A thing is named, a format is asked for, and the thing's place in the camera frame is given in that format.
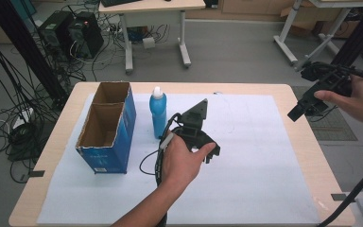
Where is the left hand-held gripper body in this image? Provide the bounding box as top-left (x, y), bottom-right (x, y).
top-left (170, 97), bottom-right (221, 165)

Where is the thick black hose cable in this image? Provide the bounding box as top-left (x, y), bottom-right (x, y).
top-left (317, 152), bottom-right (363, 227)

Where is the thin black cable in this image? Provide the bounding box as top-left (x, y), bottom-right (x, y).
top-left (138, 148), bottom-right (161, 176)

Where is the tangle of black floor cables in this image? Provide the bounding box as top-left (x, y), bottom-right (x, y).
top-left (0, 18), bottom-right (86, 184)

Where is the person's left hand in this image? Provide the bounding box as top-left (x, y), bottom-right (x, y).
top-left (162, 133), bottom-right (217, 191)

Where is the black computer tower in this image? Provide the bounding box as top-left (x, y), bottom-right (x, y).
top-left (67, 11), bottom-right (105, 60)
top-left (37, 10), bottom-right (76, 61)

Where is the blue cardboard box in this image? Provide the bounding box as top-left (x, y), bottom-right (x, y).
top-left (75, 81), bottom-right (137, 175)

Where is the white power adapter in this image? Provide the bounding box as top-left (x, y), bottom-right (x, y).
top-left (142, 36), bottom-right (157, 50)

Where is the white metal table frame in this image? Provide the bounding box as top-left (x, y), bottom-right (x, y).
top-left (272, 0), bottom-right (363, 72)

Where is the wooden desk with white legs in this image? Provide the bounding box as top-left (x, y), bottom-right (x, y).
top-left (98, 0), bottom-right (207, 76)

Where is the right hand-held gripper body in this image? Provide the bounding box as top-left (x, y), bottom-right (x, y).
top-left (300, 61), bottom-right (354, 99)

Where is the white power strip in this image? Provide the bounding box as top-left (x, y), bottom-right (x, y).
top-left (11, 107), bottom-right (35, 130)

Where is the black keyboard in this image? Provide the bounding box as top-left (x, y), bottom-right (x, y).
top-left (100, 0), bottom-right (144, 9)

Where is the blue bottle with white cap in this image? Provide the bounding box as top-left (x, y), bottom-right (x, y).
top-left (148, 86), bottom-right (168, 140)

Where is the grey floor mat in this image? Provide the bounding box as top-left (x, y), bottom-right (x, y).
top-left (290, 85), bottom-right (359, 142)

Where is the black metal post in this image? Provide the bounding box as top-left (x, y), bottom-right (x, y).
top-left (0, 0), bottom-right (70, 109)
top-left (330, 0), bottom-right (363, 68)

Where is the person's right hand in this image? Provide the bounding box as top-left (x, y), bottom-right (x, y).
top-left (313, 75), bottom-right (363, 129)

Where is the thick black gripper cable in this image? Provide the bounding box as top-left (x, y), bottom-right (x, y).
top-left (154, 112), bottom-right (183, 227)

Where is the white table sheet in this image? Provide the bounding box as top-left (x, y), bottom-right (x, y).
top-left (36, 92), bottom-right (321, 226)

